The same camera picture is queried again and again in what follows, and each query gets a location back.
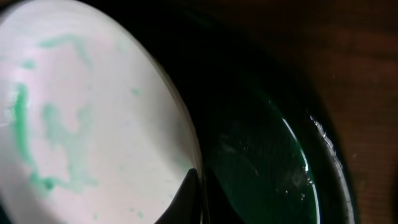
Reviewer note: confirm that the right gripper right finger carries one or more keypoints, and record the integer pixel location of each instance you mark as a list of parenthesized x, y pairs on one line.
[(220, 210)]

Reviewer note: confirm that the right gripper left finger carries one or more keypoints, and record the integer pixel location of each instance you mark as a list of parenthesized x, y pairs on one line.
[(186, 205)]

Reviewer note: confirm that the white plate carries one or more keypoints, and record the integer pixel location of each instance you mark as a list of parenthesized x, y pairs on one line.
[(92, 128)]

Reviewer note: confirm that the round dark green tray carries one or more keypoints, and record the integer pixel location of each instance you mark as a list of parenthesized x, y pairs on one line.
[(259, 128)]

